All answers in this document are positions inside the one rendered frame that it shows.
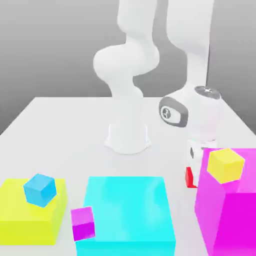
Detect small red cube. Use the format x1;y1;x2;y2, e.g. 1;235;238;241
184;166;198;189

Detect large magenta box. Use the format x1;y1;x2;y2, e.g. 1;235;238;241
194;147;256;256

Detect small blue cube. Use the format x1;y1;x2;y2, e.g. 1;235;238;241
23;173;58;209

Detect large cyan box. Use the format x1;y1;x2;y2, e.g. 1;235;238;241
75;176;177;256

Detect large yellow box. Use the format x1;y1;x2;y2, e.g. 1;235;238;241
0;177;68;246

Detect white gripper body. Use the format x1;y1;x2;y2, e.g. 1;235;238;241
190;159;203;186

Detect small yellow cube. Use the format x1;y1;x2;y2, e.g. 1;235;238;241
206;147;246;185

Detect small purple cube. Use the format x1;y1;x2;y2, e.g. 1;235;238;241
70;206;96;242

